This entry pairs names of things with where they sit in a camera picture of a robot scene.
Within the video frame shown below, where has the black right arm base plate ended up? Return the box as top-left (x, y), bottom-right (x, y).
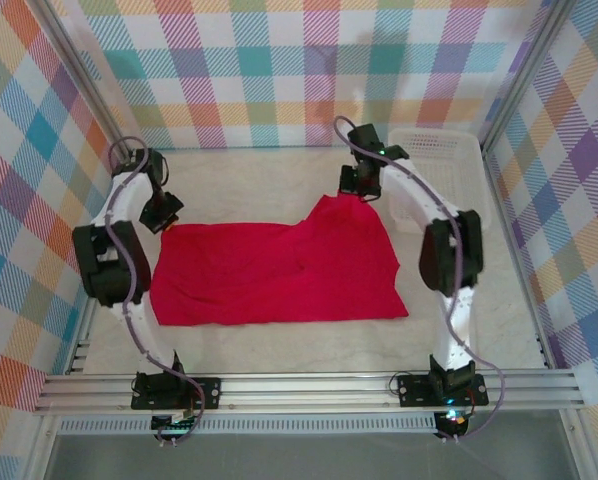
top-left (395, 372), bottom-right (490, 407)

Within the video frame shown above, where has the grey slotted cable duct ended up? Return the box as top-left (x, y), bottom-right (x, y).
top-left (58, 417), bottom-right (440, 436)

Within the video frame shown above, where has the thin grey frame rail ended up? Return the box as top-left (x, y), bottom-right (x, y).
top-left (166, 143), bottom-right (393, 153)

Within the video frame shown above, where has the white plastic basket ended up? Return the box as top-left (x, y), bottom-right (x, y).
top-left (388, 127), bottom-right (493, 234)

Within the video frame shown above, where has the grey aluminium frame post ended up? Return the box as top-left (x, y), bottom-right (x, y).
top-left (28, 0), bottom-right (136, 164)
top-left (482, 0), bottom-right (583, 146)

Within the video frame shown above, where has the aluminium mounting rail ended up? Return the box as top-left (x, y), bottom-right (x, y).
top-left (33, 369), bottom-right (588, 416)

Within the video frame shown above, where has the grey frame leg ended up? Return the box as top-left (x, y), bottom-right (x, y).
top-left (560, 407), bottom-right (598, 480)
top-left (22, 414), bottom-right (64, 480)

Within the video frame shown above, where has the red t-shirt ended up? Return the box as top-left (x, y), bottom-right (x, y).
top-left (148, 193), bottom-right (411, 327)

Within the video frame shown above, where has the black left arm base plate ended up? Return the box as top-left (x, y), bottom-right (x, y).
top-left (130, 377), bottom-right (223, 411)

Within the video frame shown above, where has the grey aluminium side rail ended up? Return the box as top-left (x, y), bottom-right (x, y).
top-left (64, 299), bottom-right (105, 376)
top-left (481, 147), bottom-right (555, 374)

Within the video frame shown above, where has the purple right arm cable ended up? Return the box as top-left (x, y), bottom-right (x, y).
top-left (332, 115), bottom-right (506, 444)

